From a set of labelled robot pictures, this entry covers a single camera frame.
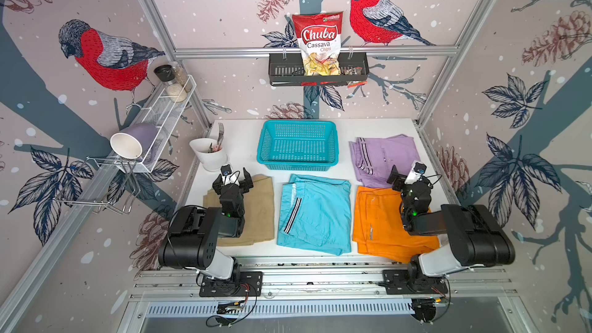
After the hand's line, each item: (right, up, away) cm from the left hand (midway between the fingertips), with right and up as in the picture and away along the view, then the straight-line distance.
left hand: (236, 166), depth 90 cm
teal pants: (+32, -18, -4) cm, 37 cm away
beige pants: (+10, -17, -2) cm, 20 cm away
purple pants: (+60, +2, +14) cm, 62 cm away
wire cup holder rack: (-25, -1, -30) cm, 39 cm away
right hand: (+68, 0, +1) cm, 68 cm away
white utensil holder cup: (-12, +5, +5) cm, 14 cm away
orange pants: (+55, -22, -6) cm, 59 cm away
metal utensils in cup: (-12, +7, +11) cm, 17 cm away
